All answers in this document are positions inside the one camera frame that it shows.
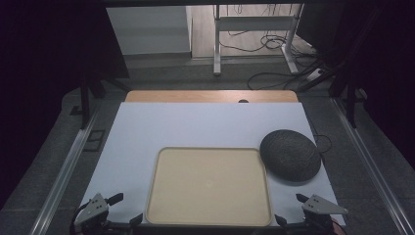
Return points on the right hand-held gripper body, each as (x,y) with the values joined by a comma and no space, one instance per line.
(321,206)

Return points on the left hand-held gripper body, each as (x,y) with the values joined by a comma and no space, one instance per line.
(93,209)

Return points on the beige tray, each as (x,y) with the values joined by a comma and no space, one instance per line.
(208,186)

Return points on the dark floor socket plate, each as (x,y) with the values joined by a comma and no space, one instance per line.
(94,141)

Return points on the black metal stand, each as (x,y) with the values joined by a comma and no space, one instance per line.
(85,104)
(350,98)

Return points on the white table mat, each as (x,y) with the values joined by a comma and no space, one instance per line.
(195,125)

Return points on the white power strip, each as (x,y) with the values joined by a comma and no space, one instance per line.
(314,74)

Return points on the wooden table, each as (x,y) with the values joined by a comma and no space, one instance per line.
(195,96)

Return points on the white cabinet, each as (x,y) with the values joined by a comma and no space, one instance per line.
(150,31)

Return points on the metal floor rail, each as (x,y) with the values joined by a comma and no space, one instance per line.
(372,169)
(65,176)

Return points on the white metal desk frame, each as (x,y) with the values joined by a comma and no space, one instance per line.
(254,23)

